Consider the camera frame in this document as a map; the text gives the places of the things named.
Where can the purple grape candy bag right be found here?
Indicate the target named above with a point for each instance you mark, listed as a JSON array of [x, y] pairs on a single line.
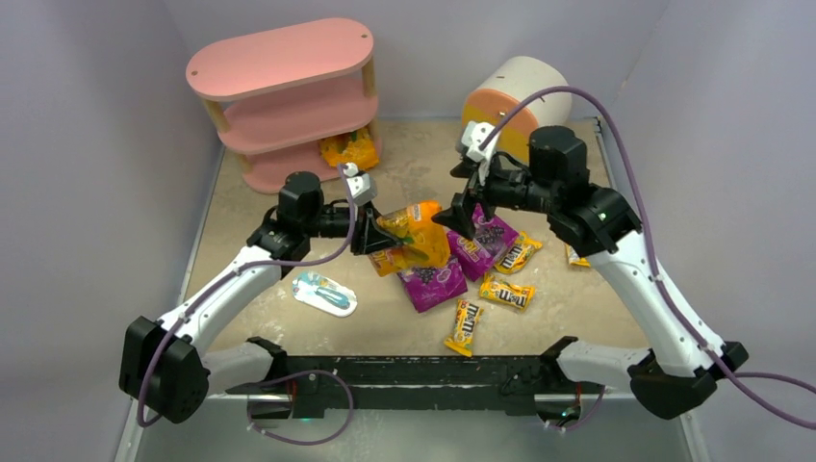
[[493, 238]]

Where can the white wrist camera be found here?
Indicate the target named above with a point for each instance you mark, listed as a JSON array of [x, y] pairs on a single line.
[[478, 143], [360, 184]]

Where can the orange gummy candy bag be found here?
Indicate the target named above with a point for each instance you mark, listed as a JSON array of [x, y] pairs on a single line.
[[357, 147], [422, 242]]

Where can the purple grape candy bag left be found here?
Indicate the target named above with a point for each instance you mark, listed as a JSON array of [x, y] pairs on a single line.
[[429, 287]]

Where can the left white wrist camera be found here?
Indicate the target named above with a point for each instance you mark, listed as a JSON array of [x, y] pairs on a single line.
[[360, 184]]

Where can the yellow M&M bag middle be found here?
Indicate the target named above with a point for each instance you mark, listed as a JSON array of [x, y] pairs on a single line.
[[503, 292]]

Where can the yellow M&M bag bottom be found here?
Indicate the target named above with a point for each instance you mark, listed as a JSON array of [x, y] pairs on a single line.
[[467, 317]]

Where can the round pastel drawer cabinet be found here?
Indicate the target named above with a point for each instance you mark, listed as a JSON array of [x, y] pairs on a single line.
[[505, 88]]

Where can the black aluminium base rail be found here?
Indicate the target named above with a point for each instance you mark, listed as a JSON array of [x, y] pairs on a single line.
[[414, 382]]

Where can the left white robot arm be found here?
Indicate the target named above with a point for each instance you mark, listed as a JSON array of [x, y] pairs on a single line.
[[280, 244]]

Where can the purple grape candy bag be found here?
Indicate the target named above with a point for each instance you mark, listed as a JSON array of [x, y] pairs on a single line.
[[493, 238], [429, 287]]

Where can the small yellow candy packet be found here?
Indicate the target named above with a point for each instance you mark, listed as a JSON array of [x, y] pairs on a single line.
[[573, 259]]

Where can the blue toy blister pack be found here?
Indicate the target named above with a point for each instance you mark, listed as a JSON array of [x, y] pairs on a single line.
[[324, 294]]

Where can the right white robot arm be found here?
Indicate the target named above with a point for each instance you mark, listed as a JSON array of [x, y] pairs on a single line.
[[684, 360]]

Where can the yellow m&m bag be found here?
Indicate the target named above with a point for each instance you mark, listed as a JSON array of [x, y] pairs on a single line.
[[503, 292], [518, 254], [467, 317]]

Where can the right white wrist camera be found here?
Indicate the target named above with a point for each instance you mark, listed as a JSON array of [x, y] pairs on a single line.
[[478, 143]]

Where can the yellow M&M bag top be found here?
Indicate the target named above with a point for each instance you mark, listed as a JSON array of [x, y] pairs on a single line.
[[518, 254]]

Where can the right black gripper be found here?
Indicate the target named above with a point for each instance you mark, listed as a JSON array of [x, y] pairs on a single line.
[[475, 193]]

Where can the pink three-tier shelf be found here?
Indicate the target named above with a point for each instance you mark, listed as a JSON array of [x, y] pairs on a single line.
[[289, 99]]

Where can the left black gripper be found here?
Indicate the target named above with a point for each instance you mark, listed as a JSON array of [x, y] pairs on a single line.
[[362, 228]]

